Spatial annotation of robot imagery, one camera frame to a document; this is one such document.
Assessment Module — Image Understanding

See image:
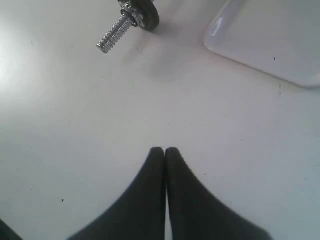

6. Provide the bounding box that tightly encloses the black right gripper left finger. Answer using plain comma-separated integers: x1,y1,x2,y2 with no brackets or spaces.
70,147,167,240

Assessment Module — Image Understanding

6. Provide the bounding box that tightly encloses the black weight plate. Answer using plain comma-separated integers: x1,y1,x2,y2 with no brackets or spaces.
140,0,160,32

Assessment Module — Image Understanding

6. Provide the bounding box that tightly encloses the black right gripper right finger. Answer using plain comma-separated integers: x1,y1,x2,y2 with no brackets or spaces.
165,147,272,240

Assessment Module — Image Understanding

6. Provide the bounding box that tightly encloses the chrome star collar nut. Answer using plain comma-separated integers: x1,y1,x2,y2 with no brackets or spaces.
118,0,146,28

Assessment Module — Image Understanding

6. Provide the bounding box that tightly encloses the chrome threaded dumbbell bar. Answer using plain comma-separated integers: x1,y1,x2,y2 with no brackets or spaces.
96,13,134,54

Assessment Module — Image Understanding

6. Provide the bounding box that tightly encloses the white rectangular plastic tray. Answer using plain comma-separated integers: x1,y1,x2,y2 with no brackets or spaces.
204,0,320,87

